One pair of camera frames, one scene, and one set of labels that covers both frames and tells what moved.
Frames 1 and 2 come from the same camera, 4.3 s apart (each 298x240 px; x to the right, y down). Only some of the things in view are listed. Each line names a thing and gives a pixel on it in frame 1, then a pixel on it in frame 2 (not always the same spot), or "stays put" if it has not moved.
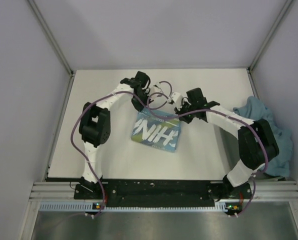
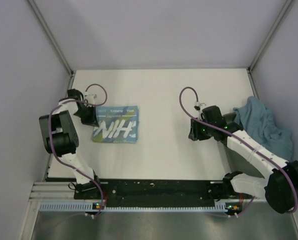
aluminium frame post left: [55, 44] stays put
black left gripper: [137, 106] → [92, 120]
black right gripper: [180, 110] → [195, 134]
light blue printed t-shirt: [158, 133] → [117, 124]
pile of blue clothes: [253, 108] stays put
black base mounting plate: [161, 193] stays put
